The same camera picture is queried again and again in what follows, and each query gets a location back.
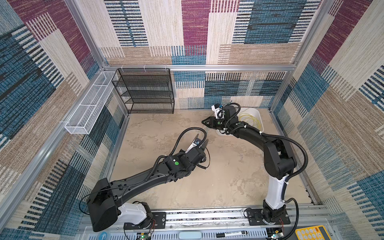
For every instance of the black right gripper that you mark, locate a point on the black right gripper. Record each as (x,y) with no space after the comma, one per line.
(211,123)

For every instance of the black perforated cable spool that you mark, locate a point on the black perforated cable spool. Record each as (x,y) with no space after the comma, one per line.
(203,144)

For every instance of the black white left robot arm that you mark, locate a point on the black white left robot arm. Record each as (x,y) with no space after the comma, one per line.
(107,201)

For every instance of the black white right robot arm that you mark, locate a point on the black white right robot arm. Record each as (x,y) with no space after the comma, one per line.
(279,160)

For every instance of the white plastic tub right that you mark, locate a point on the white plastic tub right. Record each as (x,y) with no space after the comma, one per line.
(251,116)

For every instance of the black marker pen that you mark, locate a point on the black marker pen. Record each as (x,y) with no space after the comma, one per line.
(231,234)

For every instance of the light blue label plate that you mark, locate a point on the light blue label plate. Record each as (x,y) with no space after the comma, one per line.
(190,235)

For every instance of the yellow keypad pendant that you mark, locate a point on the yellow keypad pendant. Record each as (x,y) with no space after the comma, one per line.
(313,233)

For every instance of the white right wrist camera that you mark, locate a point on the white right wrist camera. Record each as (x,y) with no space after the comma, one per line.
(218,111)

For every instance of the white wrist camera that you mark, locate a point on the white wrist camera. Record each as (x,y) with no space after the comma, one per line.
(196,142)
(218,111)

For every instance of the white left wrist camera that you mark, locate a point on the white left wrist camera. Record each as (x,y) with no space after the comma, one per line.
(196,142)

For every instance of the black wire mesh shelf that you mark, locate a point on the black wire mesh shelf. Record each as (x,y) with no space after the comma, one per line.
(145,91)

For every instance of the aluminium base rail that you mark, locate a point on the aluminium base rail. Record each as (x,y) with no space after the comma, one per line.
(211,221)

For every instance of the white wire mesh basket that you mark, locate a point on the white wire mesh basket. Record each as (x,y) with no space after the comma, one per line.
(87,112)

